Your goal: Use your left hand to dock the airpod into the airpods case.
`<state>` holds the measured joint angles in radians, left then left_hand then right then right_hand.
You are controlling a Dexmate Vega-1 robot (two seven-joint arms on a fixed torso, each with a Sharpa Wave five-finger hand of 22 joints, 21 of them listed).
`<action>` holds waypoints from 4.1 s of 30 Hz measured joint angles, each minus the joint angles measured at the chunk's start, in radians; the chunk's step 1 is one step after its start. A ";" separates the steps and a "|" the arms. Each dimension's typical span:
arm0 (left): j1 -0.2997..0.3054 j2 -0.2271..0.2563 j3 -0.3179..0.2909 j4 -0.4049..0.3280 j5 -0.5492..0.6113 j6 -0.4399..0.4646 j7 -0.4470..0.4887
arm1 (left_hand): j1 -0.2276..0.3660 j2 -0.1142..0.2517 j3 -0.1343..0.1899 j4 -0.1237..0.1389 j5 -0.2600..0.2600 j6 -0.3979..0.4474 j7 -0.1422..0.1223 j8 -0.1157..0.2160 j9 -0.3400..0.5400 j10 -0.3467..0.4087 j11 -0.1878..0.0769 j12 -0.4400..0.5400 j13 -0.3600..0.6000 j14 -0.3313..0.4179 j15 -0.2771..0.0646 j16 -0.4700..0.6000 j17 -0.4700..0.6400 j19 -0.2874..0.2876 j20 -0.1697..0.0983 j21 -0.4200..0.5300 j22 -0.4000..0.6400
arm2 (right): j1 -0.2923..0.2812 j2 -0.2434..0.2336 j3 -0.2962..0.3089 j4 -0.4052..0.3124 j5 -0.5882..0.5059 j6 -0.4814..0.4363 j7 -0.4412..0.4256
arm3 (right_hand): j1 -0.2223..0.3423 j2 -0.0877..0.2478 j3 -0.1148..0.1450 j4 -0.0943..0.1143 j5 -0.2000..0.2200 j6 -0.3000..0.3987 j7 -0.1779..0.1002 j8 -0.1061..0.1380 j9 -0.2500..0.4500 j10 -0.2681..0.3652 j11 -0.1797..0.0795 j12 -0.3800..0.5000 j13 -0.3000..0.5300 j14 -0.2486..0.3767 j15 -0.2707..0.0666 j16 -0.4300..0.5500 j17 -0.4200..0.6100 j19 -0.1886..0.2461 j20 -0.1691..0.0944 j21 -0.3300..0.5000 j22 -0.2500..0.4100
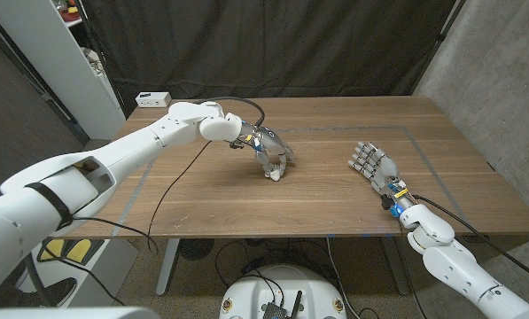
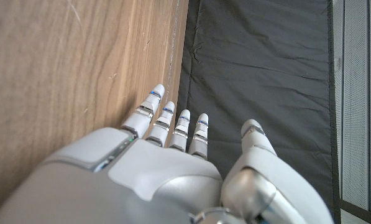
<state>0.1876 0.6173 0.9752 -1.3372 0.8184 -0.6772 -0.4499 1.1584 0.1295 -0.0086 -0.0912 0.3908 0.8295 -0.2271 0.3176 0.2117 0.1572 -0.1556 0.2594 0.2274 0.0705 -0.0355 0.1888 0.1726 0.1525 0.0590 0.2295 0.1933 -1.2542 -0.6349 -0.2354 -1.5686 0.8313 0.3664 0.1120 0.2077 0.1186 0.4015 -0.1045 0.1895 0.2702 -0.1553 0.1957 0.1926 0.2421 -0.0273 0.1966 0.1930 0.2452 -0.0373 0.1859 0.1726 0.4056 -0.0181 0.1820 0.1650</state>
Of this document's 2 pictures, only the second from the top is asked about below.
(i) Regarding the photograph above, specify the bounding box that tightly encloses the black fabric curtain backdrop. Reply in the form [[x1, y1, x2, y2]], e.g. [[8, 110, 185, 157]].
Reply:
[[175, 0, 341, 224]]

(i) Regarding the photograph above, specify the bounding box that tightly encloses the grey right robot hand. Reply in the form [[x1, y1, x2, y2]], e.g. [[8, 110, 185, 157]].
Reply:
[[0, 83, 335, 224]]

